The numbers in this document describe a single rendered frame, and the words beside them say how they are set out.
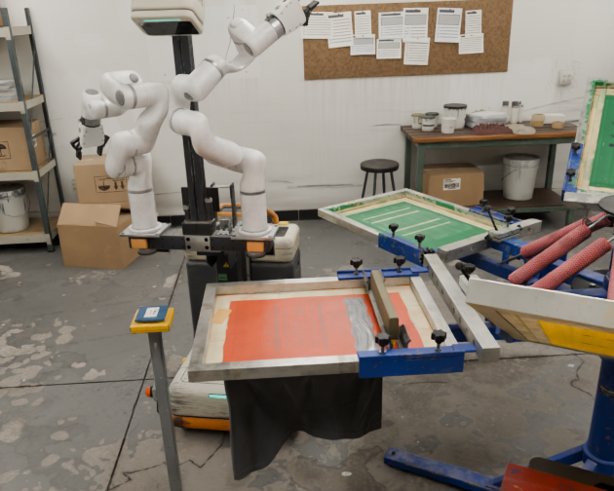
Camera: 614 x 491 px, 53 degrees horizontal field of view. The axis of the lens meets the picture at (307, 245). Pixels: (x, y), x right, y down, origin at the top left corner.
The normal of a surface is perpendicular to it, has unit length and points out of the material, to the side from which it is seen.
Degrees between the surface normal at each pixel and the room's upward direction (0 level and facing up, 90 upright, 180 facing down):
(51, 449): 0
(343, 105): 90
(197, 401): 90
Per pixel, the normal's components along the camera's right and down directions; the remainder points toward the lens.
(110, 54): 0.06, 0.36
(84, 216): -0.15, -0.35
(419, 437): -0.03, -0.93
